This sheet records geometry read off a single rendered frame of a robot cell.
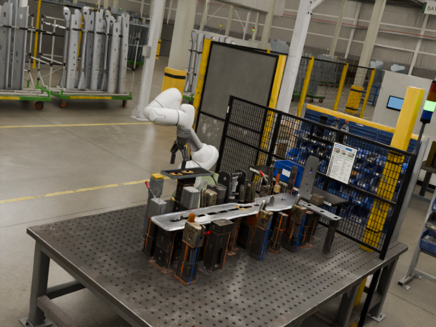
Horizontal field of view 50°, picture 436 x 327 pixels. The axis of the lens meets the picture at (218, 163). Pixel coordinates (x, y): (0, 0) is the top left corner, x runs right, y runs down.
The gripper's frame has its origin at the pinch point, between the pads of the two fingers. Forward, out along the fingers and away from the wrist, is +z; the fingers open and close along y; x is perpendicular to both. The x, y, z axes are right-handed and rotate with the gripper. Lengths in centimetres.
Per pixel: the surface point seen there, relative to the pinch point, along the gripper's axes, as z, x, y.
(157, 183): 10.8, -15.3, 4.1
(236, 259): 52, 31, 42
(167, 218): 22.1, -22.2, 31.2
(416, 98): -70, 149, 64
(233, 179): 7.3, 41.9, 10.8
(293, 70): -52, 393, -296
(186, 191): 12.6, 0.1, 15.2
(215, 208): 22.1, 19.5, 24.2
